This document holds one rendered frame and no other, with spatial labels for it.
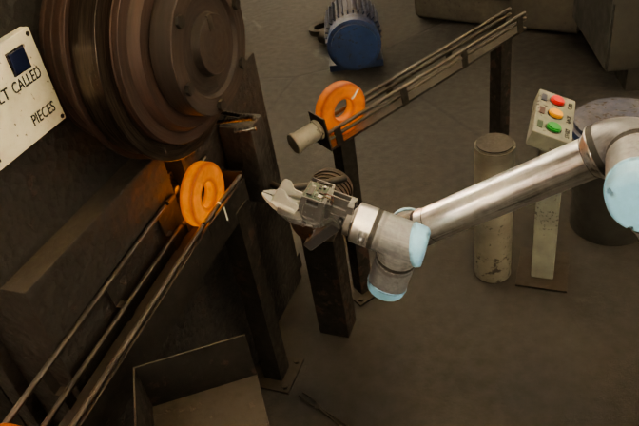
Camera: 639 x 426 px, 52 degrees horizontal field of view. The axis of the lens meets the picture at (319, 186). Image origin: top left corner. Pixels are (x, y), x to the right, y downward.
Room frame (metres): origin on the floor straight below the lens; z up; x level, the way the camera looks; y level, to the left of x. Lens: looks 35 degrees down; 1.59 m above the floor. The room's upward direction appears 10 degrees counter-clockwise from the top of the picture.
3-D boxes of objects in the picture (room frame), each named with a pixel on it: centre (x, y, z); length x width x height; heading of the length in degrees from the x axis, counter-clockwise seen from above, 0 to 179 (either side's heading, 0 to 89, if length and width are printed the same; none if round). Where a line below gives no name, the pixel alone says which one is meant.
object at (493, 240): (1.59, -0.53, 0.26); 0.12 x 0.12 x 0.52
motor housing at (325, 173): (1.50, 0.00, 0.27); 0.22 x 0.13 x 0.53; 154
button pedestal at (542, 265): (1.56, -0.69, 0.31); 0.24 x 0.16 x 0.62; 154
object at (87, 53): (1.26, 0.26, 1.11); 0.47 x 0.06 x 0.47; 154
